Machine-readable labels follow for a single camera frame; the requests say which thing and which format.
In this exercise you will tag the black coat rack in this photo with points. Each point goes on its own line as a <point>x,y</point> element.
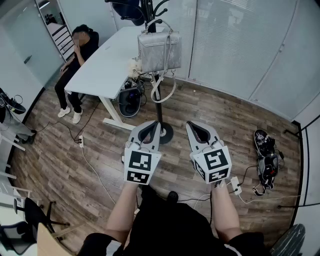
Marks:
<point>158,110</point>

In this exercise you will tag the black round floor device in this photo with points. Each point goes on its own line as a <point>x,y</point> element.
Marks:
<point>130,103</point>

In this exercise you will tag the person's right forearm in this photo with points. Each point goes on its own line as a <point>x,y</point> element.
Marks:
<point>226,212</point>

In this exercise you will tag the light wooden tabletop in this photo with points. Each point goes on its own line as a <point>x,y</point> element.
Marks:
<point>47,243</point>

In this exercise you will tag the person's black shoe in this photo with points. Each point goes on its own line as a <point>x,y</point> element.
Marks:
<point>172,196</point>

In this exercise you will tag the black equipment harness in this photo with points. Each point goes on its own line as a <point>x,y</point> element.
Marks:
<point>267,160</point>

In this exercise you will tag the person's left forearm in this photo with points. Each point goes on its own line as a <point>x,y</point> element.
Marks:
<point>122,212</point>

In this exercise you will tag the person's black clothing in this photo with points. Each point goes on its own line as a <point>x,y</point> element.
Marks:
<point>172,230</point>

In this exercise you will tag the black metal frame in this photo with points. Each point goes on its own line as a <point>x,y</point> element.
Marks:
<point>300,155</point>

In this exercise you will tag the white office desk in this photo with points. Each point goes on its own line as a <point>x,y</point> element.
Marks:
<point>105,67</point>

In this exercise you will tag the white power strip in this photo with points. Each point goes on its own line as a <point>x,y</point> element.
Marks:
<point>236,185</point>
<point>80,140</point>

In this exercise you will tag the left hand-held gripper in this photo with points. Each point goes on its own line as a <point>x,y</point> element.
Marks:
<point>140,165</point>

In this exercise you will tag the dark striped cushion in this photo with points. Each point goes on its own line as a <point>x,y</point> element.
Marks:
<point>291,241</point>

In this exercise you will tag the black office chair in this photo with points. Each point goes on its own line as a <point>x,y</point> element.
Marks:
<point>32,215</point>

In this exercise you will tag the silver grey handbag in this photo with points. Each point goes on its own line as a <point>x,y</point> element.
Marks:
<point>160,50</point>

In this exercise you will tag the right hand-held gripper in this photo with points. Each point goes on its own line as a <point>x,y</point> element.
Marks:
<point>212,162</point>

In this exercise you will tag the dark hanging bag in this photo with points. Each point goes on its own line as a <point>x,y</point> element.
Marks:
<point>127,11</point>

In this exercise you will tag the white drawer cabinet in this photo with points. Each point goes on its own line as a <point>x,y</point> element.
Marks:
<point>60,32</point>

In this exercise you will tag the white fluffy charm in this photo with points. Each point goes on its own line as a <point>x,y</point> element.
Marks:
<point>135,66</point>

